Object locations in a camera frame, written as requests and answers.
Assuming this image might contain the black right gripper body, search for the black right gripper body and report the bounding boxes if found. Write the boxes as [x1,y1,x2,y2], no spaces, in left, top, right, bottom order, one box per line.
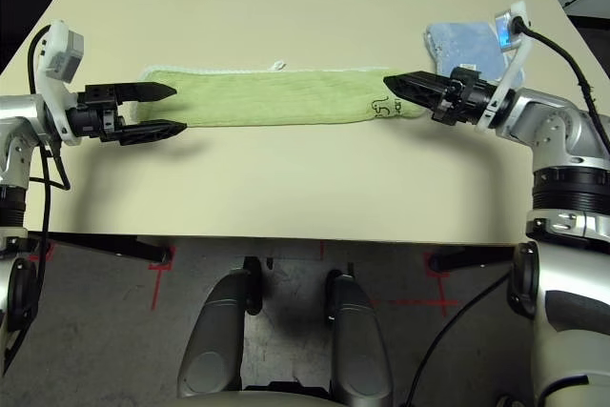
[432,67,501,126]

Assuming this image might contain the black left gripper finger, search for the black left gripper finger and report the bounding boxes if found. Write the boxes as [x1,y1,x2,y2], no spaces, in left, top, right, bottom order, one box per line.
[115,82,179,104]
[118,119,188,147]

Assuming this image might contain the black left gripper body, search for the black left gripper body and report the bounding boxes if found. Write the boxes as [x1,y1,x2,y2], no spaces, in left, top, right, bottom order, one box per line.
[66,85,126,143]

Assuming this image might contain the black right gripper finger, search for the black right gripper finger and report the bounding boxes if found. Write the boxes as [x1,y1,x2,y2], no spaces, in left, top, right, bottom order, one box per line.
[388,84,447,111]
[383,71,454,93]

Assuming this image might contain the green towel with white trim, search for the green towel with white trim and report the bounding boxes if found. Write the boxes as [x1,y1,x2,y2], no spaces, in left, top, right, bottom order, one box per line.
[138,59,425,126]

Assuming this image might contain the folded blue towel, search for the folded blue towel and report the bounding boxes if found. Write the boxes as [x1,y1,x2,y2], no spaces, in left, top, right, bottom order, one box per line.
[423,20,525,87]

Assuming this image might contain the black foam floor mat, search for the black foam floor mat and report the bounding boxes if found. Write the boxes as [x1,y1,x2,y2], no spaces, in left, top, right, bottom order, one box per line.
[0,0,68,79]
[569,13,610,68]

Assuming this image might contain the red floor tape mark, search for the red floor tape mark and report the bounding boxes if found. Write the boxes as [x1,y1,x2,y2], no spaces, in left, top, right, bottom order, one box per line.
[28,243,57,263]

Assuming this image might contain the grey right robot leg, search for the grey right robot leg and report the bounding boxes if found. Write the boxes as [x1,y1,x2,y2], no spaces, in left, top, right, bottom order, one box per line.
[324,271,395,401]

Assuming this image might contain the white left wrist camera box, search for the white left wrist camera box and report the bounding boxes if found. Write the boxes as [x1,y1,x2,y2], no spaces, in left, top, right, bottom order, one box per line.
[35,19,87,146]

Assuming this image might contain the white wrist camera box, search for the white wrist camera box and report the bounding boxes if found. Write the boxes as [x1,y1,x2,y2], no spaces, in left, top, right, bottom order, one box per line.
[474,0,533,134]
[35,19,87,146]

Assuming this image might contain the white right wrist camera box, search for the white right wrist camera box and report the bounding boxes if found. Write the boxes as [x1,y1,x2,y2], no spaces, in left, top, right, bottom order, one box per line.
[474,0,533,134]

